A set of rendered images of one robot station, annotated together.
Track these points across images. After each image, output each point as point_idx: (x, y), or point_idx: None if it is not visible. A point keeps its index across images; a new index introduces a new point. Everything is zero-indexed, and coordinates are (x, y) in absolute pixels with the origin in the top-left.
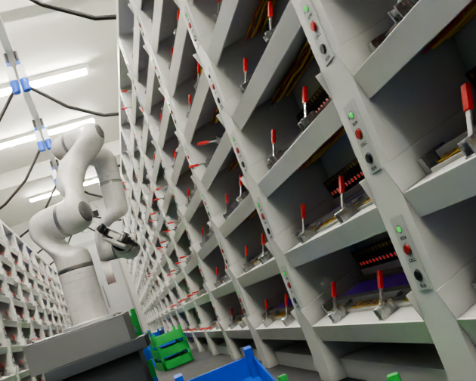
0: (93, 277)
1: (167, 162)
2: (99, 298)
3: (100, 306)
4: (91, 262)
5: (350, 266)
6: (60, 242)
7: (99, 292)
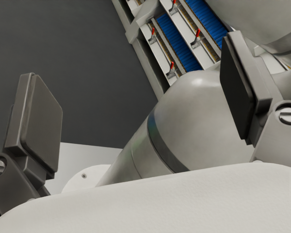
0: (130, 141)
1: None
2: (104, 175)
3: (96, 184)
4: (151, 116)
5: None
6: None
7: (108, 172)
